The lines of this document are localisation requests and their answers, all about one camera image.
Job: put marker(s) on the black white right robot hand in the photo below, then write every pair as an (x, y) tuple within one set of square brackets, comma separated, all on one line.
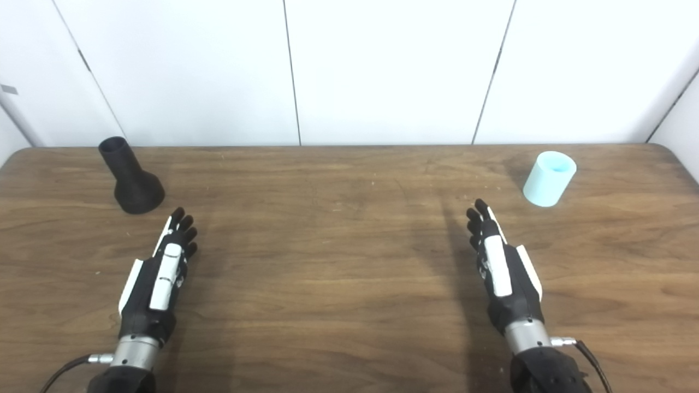
[(499, 273)]

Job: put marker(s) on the black flared nozzle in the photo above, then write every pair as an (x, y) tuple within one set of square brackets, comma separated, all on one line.
[(134, 188)]

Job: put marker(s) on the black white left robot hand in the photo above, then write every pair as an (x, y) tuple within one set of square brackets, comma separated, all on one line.
[(169, 273)]

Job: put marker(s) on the light blue cup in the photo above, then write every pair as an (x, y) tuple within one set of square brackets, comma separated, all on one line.
[(546, 183)]

